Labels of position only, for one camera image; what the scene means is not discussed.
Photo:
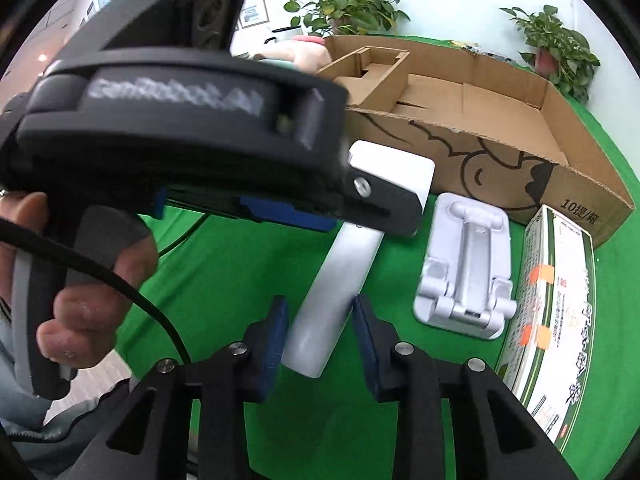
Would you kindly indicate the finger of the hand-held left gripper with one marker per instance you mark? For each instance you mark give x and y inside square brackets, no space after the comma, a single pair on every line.
[390,205]

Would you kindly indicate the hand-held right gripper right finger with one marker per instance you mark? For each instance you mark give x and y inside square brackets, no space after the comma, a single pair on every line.
[365,347]

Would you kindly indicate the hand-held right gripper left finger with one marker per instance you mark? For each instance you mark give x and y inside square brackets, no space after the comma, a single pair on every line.
[278,345]

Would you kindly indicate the white handheld device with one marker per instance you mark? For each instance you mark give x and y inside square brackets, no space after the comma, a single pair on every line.
[330,300]

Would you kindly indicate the person's left hand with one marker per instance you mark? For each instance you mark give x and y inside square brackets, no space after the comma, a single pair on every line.
[85,320]

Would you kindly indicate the green tablecloth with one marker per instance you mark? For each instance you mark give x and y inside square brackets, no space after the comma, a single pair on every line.
[225,270]

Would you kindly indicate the white folded phone stand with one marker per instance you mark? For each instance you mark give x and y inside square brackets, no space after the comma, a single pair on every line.
[465,270]

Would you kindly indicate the brown cardboard box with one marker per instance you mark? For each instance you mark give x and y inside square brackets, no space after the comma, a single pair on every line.
[500,115]

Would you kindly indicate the white plant pot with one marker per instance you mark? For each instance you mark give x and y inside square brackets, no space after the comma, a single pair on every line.
[287,34]

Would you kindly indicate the pink plush toy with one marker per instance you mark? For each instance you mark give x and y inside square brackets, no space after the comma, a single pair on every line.
[305,52]

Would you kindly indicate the green and white carton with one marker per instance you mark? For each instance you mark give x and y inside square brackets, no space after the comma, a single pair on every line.
[550,320]

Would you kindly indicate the bushy potted green plant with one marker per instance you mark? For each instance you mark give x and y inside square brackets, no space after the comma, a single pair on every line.
[345,2]

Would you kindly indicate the small potted green plant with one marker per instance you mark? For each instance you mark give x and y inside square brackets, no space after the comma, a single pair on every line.
[555,45]

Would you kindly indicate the person's grey jacket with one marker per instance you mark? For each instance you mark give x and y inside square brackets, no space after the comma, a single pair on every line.
[30,440]

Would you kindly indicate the framed wall poster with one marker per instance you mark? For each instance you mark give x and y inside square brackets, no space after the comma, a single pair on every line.
[252,5]

